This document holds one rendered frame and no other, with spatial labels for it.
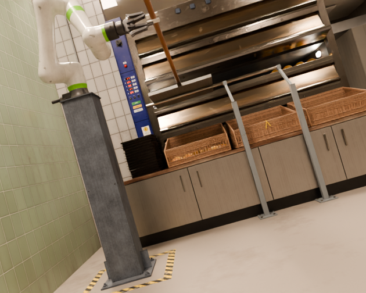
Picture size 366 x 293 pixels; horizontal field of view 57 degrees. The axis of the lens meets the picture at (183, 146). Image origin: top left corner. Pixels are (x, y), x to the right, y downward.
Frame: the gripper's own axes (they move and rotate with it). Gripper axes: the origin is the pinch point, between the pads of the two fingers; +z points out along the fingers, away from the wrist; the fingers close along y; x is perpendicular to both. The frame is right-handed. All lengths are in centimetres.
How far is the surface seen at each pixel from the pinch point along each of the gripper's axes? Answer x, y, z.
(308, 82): -156, 13, 119
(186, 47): -144, -52, 16
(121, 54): -138, -63, -48
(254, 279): -6, 142, 14
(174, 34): -142, -70, 8
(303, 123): -105, 59, 87
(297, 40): -139, -24, 117
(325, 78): -156, 14, 136
